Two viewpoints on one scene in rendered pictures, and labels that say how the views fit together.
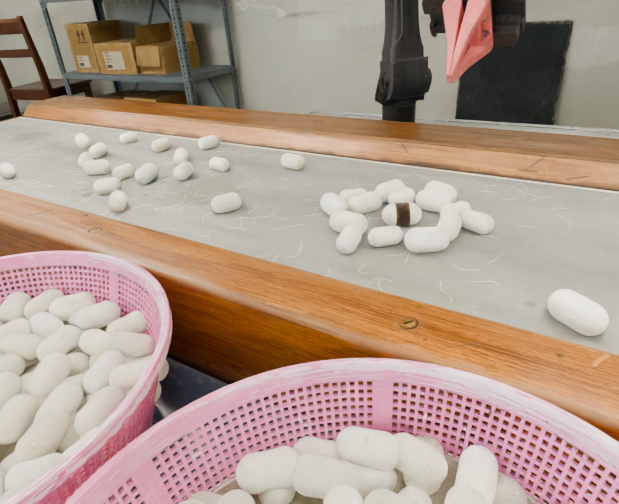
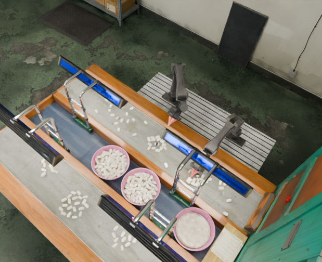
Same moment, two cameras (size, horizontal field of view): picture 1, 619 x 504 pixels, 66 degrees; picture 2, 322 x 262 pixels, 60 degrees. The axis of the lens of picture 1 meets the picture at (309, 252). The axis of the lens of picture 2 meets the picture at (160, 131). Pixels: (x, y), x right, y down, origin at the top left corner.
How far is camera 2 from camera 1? 1.73 m
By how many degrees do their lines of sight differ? 28
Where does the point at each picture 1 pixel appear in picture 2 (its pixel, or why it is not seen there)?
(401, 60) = (173, 93)
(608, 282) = (172, 160)
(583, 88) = (267, 40)
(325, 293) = (143, 159)
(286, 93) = not seen: outside the picture
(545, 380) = (157, 172)
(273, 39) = not seen: outside the picture
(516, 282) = (164, 158)
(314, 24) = not seen: outside the picture
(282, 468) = (137, 174)
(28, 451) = (118, 170)
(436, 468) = (147, 176)
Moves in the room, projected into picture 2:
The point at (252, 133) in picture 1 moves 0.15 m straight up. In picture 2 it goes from (140, 107) to (140, 95)
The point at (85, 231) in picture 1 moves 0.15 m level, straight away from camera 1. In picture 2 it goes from (117, 140) to (111, 125)
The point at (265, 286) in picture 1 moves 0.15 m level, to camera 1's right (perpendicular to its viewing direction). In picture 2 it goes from (138, 156) to (158, 158)
